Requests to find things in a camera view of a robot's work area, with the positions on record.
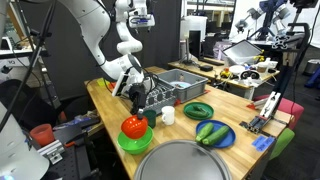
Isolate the left green cucumber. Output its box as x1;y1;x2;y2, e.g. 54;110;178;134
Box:
195;123;214;142

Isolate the round metal tray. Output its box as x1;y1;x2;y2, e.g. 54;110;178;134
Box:
134;140;232;180

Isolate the right green cucumber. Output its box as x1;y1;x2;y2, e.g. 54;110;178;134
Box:
202;126;230;145

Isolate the green plate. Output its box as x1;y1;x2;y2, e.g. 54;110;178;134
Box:
183;102;214;120

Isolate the green plastic bowl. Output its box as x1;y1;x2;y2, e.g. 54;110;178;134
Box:
117;127;154;155

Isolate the orange-red cup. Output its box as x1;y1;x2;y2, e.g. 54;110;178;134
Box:
30;124;55;147

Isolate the orange bowl with rice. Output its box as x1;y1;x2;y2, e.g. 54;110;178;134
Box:
121;115;148;139

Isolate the grey dish rack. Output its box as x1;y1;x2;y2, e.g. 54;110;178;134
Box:
116;76;179;117

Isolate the dark green cup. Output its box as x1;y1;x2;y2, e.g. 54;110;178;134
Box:
143;110;157;128

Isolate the clear plastic storage box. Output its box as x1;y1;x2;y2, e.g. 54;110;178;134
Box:
223;40;262;65

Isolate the blue tape patch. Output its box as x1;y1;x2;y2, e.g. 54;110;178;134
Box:
252;136;275;152

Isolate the orange cube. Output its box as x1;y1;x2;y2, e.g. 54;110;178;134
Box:
109;82;116;89

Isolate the small cucumber on green plate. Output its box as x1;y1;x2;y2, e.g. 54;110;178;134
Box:
186;106;209;118

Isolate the white mug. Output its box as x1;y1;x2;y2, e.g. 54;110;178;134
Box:
161;106;175;125

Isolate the grey plastic bin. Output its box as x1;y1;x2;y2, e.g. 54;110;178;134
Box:
158;69;208;103

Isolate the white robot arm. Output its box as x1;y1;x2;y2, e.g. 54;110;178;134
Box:
24;0;155;117

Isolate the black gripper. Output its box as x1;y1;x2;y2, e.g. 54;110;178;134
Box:
129;83;147;120

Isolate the blue plate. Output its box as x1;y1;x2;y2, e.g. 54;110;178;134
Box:
196;120;236;149

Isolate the black computer monitor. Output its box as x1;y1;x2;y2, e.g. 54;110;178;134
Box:
189;31;201;59

